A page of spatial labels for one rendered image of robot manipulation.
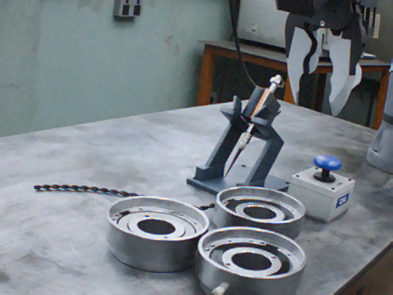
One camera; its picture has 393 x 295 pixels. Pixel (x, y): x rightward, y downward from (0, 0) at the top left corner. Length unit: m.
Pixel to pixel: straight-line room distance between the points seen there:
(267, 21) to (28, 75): 1.34
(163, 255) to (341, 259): 0.21
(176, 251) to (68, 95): 1.97
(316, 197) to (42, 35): 1.75
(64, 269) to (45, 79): 1.87
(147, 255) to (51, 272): 0.10
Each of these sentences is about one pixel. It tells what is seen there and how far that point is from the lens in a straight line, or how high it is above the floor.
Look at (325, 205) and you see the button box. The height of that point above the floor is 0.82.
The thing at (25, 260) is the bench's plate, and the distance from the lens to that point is 0.54.
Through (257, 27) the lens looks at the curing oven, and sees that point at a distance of 3.00.
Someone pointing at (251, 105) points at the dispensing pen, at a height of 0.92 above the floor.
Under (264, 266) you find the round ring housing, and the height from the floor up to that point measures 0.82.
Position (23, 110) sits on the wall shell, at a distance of 2.33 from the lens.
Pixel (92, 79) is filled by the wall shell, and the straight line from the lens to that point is 2.53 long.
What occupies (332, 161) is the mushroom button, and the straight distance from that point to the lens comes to 0.73.
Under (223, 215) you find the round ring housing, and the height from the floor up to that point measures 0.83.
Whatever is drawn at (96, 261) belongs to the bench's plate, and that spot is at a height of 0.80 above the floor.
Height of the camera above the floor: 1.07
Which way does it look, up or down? 17 degrees down
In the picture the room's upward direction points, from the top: 8 degrees clockwise
